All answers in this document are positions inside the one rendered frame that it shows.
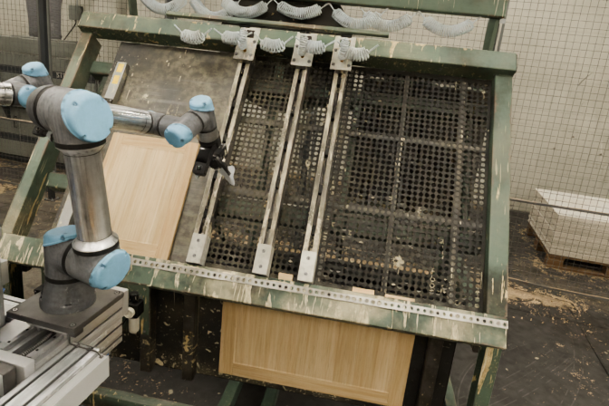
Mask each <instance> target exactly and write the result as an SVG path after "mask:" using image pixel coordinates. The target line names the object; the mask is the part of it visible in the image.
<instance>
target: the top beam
mask: <svg viewBox="0 0 609 406"><path fill-rule="evenodd" d="M174 24H175V25H176V26H177V27H178V28H179V30H180V31H181V32H183V31H184V30H185V29H186V30H190V31H194V32H195V31H197V30H199V31H200V32H201V33H203V34H204V33H205V32H206V31H208V30H209V29H210V28H212V30H211V31H209V32H208V33H207V34H206V35H205V41H204V42H203V43H201V44H189V43H184V42H183V41H181V40H180V31H179V30H178V29H177V28H176V27H175V26H174ZM77 25H78V27H79V28H80V29H81V31H82V32H91V33H92V34H94V35H95V36H96V37H97V38H98V39H107V40H115V41H124V42H133V43H142V44H158V45H167V46H175V47H184V48H192V49H201V50H210V51H219V52H227V53H234V52H235V50H236V45H230V44H225V43H222V39H221V35H220V34H219V33H218V32H216V31H215V30H214V28H215V29H217V30H218V31H219V32H220V33H222V34H223V33H224V32H225V31H230V32H239V31H240V29H241V27H239V26H237V25H228V24H210V23H201V22H191V21H182V20H172V19H163V18H154V17H145V16H135V15H125V14H108V13H99V12H89V11H83V12H82V15H81V18H80V20H79V22H78V24H77ZM292 36H293V38H292V39H291V40H290V41H288V42H287V43H286V44H285V49H284V50H283V51H282V52H280V53H279V52H277V53H272V52H271V53H270V52H266V51H263V49H260V40H259V39H258V41H257V45H256V51H255V55H261V56H269V57H278V58H286V59H292V56H293V52H294V48H295V40H296V38H295V37H296V36H297V32H293V31H284V30H275V29H265V28H261V30H260V34H259V38H260V39H261V40H264V39H265V38H270V39H273V40H275V39H278V38H280V40H281V42H282V41H283V42H285V41H287V40H288V39H289V38H290V37H292ZM335 36H336V35H329V34H317V39H316V41H320V40H321V41H322V43H324V45H327V44H328V43H330V42H332V41H334V40H335ZM355 38H356V41H355V46H354V47H355V48H362V47H364V48H365V50H366V49H367V50H368V51H370V50H371V49H372V48H373V47H374V46H376V45H377V44H378V45H379V46H378V47H376V48H375V49H374V50H372V51H371V52H370V53H369V59H368V58H367V60H366V61H365V60H363V61H362V59H361V61H360V62H359V60H358V61H357V62H356V61H355V60H354V62H353V63H352V65H355V66H363V67H372V68H381V69H390V70H398V71H407V72H416V73H432V74H441V75H449V76H458V77H467V78H475V79H484V80H492V78H493V76H496V75H497V74H500V75H508V76H512V77H513V76H514V74H515V73H516V71H517V54H516V53H506V52H497V51H488V50H478V49H469V48H459V47H450V46H440V45H431V44H422V43H405V42H394V41H385V40H376V39H367V38H358V37H355ZM333 50H334V43H331V44H330V45H328V46H326V48H325V52H323V54H314V57H313V62H321V63H331V60H332V55H333Z"/></svg>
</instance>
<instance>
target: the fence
mask: <svg viewBox="0 0 609 406"><path fill-rule="evenodd" d="M119 63H122V62H117V65H116V68H115V70H114V73H113V76H112V77H111V82H110V84H109V87H108V90H107V92H106V94H105V97H104V98H109V99H113V101H112V104H117V102H118V99H119V97H120V94H121V90H122V87H123V84H124V82H125V80H126V77H127V74H128V71H129V69H130V66H129V65H128V64H127V63H122V64H124V66H123V69H122V71H121V72H116V71H117V68H118V65H119ZM114 75H119V76H120V79H119V80H118V83H117V84H115V83H112V81H113V78H114ZM73 224H74V217H73V207H72V202H71V196H70V192H69V195H68V198H67V199H66V202H65V205H64V207H63V212H62V214H61V216H60V219H59V222H58V224H57V227H63V226H70V225H73Z"/></svg>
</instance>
